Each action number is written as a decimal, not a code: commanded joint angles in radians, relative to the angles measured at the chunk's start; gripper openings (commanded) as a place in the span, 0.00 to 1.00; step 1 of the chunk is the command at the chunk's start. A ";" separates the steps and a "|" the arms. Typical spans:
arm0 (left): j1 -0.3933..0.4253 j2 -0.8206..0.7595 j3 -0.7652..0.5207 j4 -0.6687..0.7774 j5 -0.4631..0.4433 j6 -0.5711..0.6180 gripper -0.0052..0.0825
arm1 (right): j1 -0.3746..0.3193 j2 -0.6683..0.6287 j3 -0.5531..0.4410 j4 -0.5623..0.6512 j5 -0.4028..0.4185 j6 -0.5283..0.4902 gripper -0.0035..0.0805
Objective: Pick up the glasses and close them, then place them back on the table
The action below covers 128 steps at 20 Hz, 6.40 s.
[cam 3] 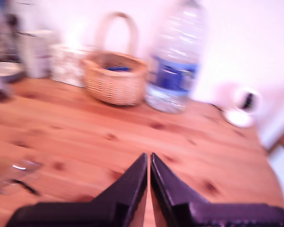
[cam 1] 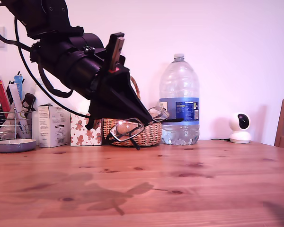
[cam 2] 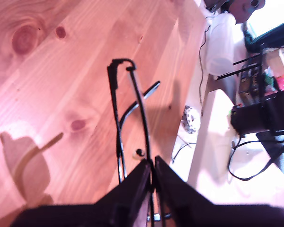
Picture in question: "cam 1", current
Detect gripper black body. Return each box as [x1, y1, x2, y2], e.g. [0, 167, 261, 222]
[70, 33, 125, 131]

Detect black thin-framed glasses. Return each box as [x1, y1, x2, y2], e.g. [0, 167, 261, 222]
[106, 106, 183, 151]

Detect gingerbread print box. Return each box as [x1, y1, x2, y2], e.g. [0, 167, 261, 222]
[70, 112, 103, 147]

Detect white printed carton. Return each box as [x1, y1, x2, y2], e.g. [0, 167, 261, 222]
[38, 105, 71, 148]

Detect white bottle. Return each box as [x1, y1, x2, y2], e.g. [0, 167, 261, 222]
[31, 77, 60, 146]

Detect large clear water bottle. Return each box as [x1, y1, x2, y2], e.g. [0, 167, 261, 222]
[159, 53, 200, 146]

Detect black clip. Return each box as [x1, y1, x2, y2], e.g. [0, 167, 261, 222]
[22, 93, 37, 119]

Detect red and white tube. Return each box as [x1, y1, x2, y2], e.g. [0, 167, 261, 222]
[0, 74, 11, 119]

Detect grey round dish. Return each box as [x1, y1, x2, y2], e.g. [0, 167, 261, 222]
[0, 139, 36, 154]

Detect wicker basket with handle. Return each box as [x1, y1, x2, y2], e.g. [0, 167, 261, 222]
[101, 75, 162, 147]

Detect metal wire rack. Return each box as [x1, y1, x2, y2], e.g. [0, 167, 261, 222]
[0, 101, 33, 142]

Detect small white round camera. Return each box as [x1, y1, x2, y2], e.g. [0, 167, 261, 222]
[228, 112, 251, 144]

